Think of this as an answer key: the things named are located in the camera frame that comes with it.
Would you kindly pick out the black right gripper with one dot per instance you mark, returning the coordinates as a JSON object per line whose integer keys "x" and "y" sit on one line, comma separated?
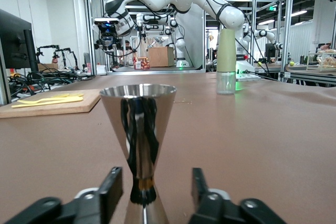
{"x": 109, "y": 32}

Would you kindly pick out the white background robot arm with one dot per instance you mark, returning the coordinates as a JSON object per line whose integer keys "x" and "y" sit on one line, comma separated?
{"x": 179, "y": 45}
{"x": 265, "y": 33}

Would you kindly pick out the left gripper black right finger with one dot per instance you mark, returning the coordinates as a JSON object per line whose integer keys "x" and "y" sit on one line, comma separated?
{"x": 210, "y": 208}

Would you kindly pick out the aluminium frame cage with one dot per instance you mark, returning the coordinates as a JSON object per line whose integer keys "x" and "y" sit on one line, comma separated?
{"x": 286, "y": 37}

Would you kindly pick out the green sleeved glass bottle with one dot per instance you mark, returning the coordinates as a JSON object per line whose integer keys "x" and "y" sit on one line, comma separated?
{"x": 225, "y": 56}

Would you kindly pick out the small red printed box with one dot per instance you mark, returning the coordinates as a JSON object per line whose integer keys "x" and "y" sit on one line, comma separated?
{"x": 141, "y": 64}

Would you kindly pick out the steel double cone jigger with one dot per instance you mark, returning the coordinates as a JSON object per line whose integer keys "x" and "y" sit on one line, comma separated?
{"x": 136, "y": 129}

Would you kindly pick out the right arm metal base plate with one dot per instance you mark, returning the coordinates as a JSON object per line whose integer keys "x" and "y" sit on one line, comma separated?
{"x": 249, "y": 78}

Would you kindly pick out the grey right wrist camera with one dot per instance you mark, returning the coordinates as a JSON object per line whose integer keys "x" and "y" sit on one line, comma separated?
{"x": 106, "y": 21}

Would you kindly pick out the yellow plastic knife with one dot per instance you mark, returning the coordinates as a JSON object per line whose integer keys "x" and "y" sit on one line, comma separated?
{"x": 39, "y": 104}

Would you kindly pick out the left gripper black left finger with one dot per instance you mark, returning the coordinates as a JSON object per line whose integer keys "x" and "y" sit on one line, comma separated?
{"x": 110, "y": 190}

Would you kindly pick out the yellow plastic fork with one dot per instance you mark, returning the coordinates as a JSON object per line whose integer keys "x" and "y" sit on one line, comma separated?
{"x": 47, "y": 99}

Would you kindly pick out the black computer monitor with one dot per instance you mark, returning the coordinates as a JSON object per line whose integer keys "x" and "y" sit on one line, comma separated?
{"x": 13, "y": 40}

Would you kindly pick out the wooden cutting board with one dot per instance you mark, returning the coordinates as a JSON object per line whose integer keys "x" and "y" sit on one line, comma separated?
{"x": 90, "y": 100}

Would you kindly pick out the large cardboard box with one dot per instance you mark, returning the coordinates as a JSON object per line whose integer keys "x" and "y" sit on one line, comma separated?
{"x": 160, "y": 57}

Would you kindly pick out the brown table cover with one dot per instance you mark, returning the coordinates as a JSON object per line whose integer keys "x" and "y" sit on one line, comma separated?
{"x": 236, "y": 142}

